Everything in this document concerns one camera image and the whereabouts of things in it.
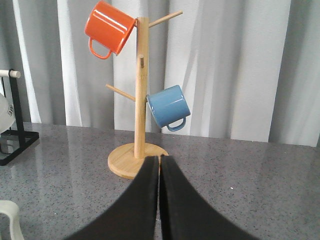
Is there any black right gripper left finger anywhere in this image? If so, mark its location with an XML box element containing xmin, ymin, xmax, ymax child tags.
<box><xmin>68</xmin><ymin>156</ymin><xmax>159</xmax><ymax>240</ymax></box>

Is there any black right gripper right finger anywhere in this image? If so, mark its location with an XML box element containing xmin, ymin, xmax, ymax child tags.
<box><xmin>159</xmin><ymin>155</ymin><xmax>256</xmax><ymax>240</ymax></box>

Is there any white HOME mug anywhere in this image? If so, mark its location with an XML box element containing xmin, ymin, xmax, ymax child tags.
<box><xmin>0</xmin><ymin>200</ymin><xmax>25</xmax><ymax>240</ymax></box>

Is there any wooden mug tree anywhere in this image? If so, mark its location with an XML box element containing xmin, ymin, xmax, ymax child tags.
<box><xmin>107</xmin><ymin>10</ymin><xmax>183</xmax><ymax>179</ymax></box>

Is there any blue enamel mug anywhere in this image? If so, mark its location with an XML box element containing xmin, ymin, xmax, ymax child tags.
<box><xmin>146</xmin><ymin>85</ymin><xmax>191</xmax><ymax>132</ymax></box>

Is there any white ribbed mug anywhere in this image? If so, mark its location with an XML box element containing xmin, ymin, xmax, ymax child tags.
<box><xmin>0</xmin><ymin>94</ymin><xmax>16</xmax><ymax>134</ymax></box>

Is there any grey white curtain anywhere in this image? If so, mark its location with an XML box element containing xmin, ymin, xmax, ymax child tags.
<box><xmin>0</xmin><ymin>0</ymin><xmax>320</xmax><ymax>147</ymax></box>

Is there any orange enamel mug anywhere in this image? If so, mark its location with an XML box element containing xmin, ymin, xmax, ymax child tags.
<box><xmin>84</xmin><ymin>0</ymin><xmax>137</xmax><ymax>60</ymax></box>

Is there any black wire mug rack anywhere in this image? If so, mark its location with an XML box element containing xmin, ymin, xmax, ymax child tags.
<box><xmin>0</xmin><ymin>69</ymin><xmax>39</xmax><ymax>166</ymax></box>

